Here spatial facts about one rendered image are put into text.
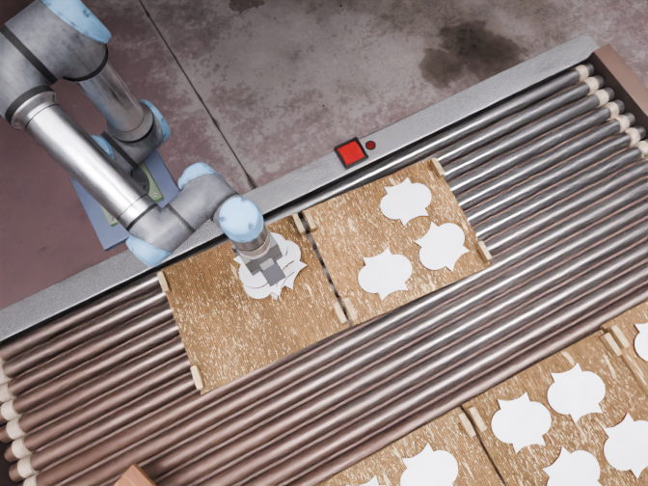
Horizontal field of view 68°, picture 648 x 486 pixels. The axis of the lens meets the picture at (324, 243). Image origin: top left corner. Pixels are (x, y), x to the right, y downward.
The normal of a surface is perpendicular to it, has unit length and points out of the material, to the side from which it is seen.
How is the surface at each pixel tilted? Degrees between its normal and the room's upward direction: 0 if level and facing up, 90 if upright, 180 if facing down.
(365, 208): 0
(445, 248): 0
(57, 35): 51
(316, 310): 0
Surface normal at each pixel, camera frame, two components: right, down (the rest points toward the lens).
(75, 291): -0.03, -0.30
